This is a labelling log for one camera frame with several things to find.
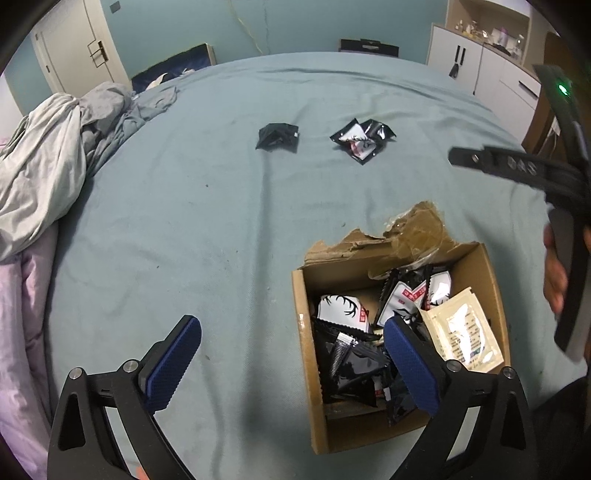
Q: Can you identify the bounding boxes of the brown wooden furniture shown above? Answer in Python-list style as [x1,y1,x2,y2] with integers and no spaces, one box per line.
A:
[522,32,561,158]

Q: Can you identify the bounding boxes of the person's dark pants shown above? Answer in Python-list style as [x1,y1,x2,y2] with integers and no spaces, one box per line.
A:
[531,369,591,462]

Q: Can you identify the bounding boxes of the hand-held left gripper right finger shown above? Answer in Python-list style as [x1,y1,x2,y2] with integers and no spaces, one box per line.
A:
[383,315,539,480]

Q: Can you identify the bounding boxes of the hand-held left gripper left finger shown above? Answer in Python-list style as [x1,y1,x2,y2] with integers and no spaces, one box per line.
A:
[46,315,203,480]

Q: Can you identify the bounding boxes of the white door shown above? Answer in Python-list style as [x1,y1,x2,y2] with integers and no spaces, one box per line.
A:
[31,0,127,95]

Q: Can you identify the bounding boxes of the pink quilt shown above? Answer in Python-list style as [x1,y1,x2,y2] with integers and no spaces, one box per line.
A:
[0,138,61,462]

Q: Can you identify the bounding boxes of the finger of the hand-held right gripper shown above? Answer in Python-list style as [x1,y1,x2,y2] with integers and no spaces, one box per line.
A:
[449,144,555,188]

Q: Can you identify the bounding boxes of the person's right hand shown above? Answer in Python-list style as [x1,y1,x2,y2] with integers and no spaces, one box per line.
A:
[542,224,570,315]

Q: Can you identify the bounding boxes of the grey crumpled blanket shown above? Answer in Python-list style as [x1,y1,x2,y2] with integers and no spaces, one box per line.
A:
[0,82,178,264]

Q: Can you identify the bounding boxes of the bottles on cabinet shelf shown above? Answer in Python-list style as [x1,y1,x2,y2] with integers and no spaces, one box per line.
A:
[455,18,527,58]

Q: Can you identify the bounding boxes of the pile of snack packets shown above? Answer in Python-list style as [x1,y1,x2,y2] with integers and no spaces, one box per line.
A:
[311,265,453,428]

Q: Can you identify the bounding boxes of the teal bed sheet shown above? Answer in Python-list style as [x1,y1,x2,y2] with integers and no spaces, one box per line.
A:
[46,51,591,480]

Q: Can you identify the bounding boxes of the brown cardboard box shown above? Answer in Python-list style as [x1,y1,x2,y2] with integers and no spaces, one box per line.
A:
[291,200,512,455]

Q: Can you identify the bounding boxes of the yellow wall cable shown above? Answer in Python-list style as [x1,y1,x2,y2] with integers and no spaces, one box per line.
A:
[228,0,273,54]

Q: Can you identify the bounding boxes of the white cabinet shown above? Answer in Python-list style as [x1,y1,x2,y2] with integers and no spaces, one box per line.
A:
[425,0,561,112]

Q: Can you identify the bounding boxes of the beige sachet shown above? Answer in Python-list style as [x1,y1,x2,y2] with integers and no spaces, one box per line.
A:
[418,286,504,374]

